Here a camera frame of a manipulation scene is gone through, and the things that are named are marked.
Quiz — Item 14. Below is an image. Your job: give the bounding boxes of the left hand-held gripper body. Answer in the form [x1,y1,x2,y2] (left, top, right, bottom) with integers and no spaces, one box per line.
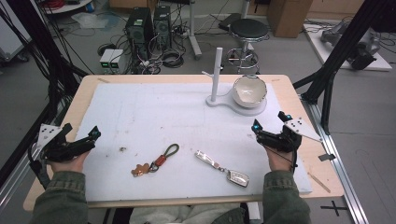
[28,123,97,163]

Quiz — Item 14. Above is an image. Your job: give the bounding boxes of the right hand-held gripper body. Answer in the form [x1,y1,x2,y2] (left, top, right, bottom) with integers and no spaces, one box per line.
[256,116,323,154]

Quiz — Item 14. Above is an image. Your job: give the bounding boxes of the gingerbread keychain with orange strap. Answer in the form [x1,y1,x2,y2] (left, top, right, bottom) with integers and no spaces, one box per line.
[131,143,181,178]

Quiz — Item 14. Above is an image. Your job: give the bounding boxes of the person's right hand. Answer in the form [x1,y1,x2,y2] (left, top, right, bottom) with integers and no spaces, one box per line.
[264,145,296,173]

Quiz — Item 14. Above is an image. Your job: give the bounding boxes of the person's left hand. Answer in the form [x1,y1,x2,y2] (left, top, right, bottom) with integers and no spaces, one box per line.
[49,149,92,174]

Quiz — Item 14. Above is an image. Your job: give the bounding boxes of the white ceramic bowl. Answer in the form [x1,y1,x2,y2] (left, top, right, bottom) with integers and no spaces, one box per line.
[231,75,268,109]

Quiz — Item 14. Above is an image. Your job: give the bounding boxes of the black tape piece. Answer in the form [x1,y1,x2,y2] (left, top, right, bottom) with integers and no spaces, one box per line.
[318,152,337,162]

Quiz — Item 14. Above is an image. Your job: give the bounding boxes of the thin wooden stick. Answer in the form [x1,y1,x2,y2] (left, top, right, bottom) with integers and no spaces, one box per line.
[307,172,332,194]

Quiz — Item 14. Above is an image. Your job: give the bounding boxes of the white power supply unit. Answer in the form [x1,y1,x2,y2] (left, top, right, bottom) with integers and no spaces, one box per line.
[99,49,115,70]
[109,49,124,70]

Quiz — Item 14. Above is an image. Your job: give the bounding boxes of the white floor board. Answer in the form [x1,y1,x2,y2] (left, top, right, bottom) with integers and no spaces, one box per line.
[303,21,393,73]

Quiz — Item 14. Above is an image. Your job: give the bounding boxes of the white foam mat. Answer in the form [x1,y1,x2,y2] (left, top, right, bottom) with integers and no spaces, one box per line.
[75,81,313,203]

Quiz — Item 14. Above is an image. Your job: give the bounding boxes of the black round stool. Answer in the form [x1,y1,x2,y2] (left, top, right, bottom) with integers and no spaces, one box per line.
[226,18,271,75]

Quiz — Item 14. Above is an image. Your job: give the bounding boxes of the tall cardboard box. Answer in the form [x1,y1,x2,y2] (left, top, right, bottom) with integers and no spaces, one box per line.
[266,0,314,39]

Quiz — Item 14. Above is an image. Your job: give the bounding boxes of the clear plastic bag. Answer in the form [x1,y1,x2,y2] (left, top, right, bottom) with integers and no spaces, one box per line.
[70,11,110,30]

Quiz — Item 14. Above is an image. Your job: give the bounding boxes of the white cloth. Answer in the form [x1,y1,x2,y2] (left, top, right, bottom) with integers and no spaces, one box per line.
[128,203,242,224]

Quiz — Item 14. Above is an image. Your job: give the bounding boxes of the white metal stand leg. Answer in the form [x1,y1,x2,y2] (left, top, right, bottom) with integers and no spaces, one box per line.
[186,0,204,61]

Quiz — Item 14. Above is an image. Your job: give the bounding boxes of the black computer tower green label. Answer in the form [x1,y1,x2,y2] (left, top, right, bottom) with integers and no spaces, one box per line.
[125,7,154,54]

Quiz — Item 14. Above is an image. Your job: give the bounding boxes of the round white table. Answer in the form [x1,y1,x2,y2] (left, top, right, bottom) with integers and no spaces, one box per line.
[42,0,94,15]

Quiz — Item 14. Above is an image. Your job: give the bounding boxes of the low cardboard box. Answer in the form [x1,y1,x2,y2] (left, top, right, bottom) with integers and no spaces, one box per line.
[108,0,159,10]

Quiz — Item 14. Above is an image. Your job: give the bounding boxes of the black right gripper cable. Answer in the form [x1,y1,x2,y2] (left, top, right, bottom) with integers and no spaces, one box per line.
[266,144,299,175]

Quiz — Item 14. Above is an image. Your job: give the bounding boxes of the aluminium rail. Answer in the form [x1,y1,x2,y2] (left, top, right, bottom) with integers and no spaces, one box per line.
[299,92,371,224]

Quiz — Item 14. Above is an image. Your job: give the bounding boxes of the black metal frame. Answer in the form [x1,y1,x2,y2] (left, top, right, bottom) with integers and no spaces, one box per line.
[0,0,92,188]
[292,0,396,135]

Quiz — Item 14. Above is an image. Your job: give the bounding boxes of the black cable coil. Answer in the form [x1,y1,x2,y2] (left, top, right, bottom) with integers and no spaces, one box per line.
[161,49,185,69]

